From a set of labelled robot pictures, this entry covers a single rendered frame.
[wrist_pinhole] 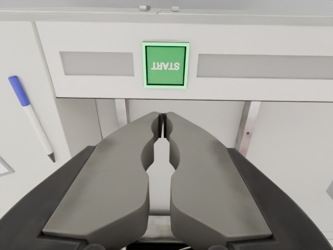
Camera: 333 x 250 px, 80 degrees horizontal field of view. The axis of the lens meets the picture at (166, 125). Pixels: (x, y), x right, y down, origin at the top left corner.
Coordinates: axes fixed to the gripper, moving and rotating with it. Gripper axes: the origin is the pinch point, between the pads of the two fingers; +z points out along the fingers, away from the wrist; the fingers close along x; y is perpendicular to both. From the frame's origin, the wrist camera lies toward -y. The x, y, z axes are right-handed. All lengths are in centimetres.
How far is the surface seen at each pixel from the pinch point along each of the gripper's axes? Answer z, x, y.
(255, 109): 25.7, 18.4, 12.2
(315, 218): 33, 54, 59
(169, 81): 14.3, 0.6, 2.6
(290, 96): 14.7, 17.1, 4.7
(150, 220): 24, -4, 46
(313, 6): 111, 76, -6
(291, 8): 111, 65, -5
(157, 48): 14.3, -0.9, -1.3
